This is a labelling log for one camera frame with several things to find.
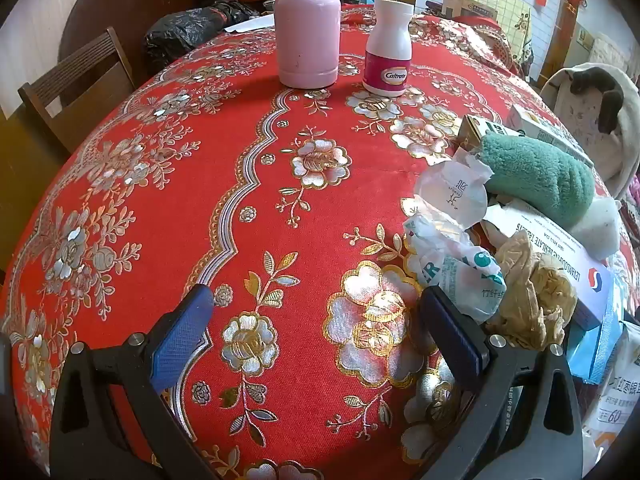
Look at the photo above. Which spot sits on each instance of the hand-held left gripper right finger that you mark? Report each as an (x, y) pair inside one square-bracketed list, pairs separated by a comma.
[(452, 330)]

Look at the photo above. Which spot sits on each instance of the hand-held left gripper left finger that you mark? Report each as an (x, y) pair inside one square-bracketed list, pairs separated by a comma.
[(182, 332)]

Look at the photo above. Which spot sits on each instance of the white teal wrapper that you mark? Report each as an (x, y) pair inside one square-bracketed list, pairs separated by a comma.
[(465, 270)]

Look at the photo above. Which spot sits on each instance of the white medicine tablet box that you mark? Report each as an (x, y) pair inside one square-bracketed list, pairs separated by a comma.
[(550, 237)]

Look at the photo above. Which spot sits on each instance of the green fluffy cloth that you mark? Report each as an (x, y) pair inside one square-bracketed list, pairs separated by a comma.
[(535, 175)]

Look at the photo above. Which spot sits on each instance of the white green printed box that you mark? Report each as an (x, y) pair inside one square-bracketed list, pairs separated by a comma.
[(545, 135)]

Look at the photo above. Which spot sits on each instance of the crumpled beige plastic bag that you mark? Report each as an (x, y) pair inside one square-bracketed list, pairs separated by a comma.
[(535, 290)]

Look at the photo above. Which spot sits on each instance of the crumpled white paper wrapper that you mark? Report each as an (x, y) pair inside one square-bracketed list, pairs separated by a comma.
[(450, 190)]

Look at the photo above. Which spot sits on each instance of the red floral tablecloth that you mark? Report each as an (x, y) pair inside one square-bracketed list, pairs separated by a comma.
[(200, 185)]

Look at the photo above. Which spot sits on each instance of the blue plastic packet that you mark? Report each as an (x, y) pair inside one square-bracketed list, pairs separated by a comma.
[(600, 350)]

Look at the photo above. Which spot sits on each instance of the white printed bag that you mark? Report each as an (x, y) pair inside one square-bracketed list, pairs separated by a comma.
[(612, 400)]

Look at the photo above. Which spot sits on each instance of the white fluffy cloth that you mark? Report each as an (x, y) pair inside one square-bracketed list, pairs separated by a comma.
[(600, 227)]

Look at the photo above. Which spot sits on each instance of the brown slatted wooden chair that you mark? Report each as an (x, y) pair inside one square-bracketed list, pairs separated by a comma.
[(65, 80)]

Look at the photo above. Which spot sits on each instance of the white pink-label supplement bottle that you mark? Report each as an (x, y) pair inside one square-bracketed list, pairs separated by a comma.
[(387, 40)]

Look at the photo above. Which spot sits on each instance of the black plastic bag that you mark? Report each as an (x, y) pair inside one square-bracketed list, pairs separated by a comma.
[(185, 30)]

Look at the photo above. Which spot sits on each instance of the yellow floral checked cloth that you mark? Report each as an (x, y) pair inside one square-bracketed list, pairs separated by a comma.
[(500, 15)]

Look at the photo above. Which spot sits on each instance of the pink thermos bottle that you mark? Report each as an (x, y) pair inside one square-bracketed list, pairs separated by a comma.
[(307, 35)]

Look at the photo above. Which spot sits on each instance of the printed cardboard box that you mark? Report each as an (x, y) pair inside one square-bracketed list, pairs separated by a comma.
[(457, 5)]

